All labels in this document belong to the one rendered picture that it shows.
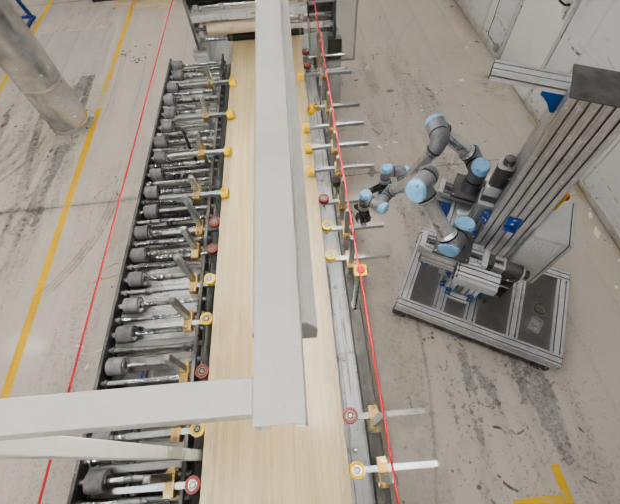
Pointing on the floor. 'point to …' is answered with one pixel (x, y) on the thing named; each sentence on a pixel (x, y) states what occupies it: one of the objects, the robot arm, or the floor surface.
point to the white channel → (270, 399)
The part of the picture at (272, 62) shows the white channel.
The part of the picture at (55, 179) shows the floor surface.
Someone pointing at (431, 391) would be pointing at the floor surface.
